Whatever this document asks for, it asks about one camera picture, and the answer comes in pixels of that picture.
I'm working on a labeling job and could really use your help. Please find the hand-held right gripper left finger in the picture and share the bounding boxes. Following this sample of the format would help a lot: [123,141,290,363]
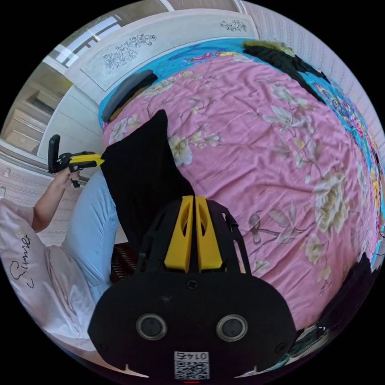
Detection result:
[164,195,194,273]

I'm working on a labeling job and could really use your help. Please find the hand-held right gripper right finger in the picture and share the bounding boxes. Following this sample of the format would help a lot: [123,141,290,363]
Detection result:
[196,196,224,272]

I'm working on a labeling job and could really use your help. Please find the black long pants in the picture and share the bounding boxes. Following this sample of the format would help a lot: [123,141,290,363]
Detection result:
[100,109,197,262]

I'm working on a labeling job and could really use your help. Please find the person's left forearm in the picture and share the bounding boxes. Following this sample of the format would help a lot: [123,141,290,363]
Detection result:
[31,179,69,233]

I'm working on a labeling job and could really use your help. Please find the person's left hand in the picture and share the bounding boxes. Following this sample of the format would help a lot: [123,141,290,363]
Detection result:
[51,170,81,190]

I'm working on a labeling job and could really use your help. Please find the wooden cupboard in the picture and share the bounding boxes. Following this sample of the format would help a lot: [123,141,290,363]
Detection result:
[0,61,74,156]

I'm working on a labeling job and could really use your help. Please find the grey and brown pile of clothes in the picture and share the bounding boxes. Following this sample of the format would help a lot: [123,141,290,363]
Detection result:
[101,69,159,123]

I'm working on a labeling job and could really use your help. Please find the bed with pink flowered quilt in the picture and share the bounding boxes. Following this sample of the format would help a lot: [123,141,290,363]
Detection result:
[97,38,385,331]

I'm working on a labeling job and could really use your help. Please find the person's body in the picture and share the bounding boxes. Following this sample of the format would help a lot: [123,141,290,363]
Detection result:
[0,170,133,371]

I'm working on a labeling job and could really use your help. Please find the window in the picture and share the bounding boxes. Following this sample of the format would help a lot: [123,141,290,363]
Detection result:
[61,15,120,65]

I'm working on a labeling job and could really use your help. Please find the black garment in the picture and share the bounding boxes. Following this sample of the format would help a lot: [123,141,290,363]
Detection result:
[316,252,380,333]

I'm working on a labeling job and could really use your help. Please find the black and green pile of clothes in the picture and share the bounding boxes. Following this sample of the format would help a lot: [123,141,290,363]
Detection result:
[242,40,331,104]

